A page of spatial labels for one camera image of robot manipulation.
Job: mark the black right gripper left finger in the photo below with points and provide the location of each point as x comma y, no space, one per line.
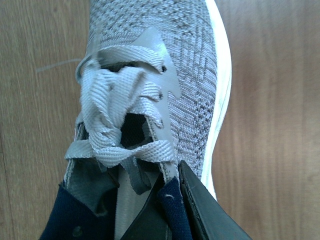
141,217

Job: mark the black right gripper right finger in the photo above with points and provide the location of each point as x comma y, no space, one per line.
207,219

